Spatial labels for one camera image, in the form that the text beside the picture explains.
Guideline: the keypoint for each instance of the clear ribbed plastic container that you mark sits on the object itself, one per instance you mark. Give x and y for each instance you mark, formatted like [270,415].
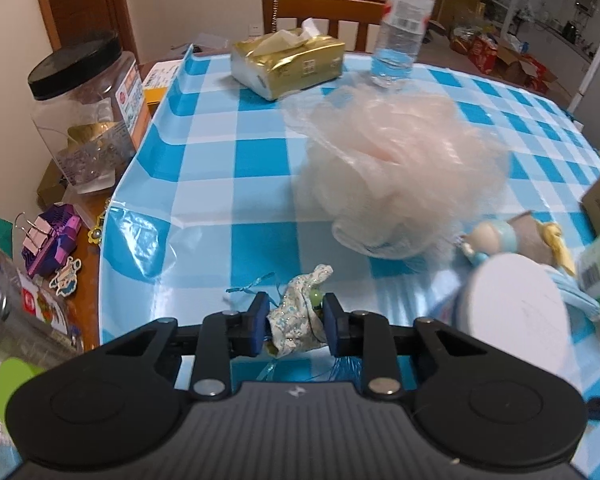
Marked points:
[15,305]

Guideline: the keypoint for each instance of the red cardboard boxes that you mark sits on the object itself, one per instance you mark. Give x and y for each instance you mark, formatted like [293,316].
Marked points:
[505,57]

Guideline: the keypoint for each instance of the gold tissue pack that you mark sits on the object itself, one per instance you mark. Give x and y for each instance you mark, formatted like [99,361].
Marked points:
[290,65]

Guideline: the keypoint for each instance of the purple plastic basket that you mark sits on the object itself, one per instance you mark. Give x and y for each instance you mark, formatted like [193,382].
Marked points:
[62,240]

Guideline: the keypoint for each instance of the pink binder clip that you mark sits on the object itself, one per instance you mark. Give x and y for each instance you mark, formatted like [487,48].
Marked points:
[37,235]

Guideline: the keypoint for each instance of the white wall socket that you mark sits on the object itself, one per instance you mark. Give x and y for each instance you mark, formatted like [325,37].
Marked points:
[255,29]

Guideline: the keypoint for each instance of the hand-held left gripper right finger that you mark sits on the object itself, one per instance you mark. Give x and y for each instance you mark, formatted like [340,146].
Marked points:
[333,326]

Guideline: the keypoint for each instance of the light blue striped cloth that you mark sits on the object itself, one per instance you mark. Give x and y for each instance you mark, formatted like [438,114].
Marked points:
[577,295]

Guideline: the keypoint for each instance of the small plush doll blue hat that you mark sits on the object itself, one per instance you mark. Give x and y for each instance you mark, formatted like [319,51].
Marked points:
[490,237]

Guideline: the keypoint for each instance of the clear plastic water bottle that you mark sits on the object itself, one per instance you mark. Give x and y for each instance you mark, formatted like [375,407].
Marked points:
[402,20]

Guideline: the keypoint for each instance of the blue white checked tablecloth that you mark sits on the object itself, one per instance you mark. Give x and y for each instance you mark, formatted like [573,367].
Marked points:
[220,170]

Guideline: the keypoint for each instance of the clear jar with black lid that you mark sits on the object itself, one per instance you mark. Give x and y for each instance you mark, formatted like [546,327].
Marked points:
[80,110]

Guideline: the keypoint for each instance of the white glitter fabric pouch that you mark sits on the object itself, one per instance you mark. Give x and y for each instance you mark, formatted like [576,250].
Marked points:
[295,310]

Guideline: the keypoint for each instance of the pale pink mesh bath loofah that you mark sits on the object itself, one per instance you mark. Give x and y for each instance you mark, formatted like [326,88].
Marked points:
[405,170]

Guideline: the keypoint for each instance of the grey mesh pouch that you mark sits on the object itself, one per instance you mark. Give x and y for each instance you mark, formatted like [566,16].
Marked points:
[530,237]

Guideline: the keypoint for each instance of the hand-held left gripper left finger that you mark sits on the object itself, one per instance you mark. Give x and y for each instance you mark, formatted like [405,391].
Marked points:
[260,324]

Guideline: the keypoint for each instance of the white and orange box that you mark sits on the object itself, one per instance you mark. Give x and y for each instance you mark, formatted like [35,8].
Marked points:
[157,82]

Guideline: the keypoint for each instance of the yellow cloth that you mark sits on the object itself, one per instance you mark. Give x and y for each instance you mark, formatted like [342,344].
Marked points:
[560,247]

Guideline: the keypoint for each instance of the cartoon figure charm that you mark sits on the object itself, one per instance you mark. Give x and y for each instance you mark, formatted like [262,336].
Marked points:
[66,275]

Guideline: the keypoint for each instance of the light green plastic piece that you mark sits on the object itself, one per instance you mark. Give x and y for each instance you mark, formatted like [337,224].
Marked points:
[15,390]

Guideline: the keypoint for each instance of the white round pad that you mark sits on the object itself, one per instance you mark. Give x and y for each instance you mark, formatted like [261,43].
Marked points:
[512,310]

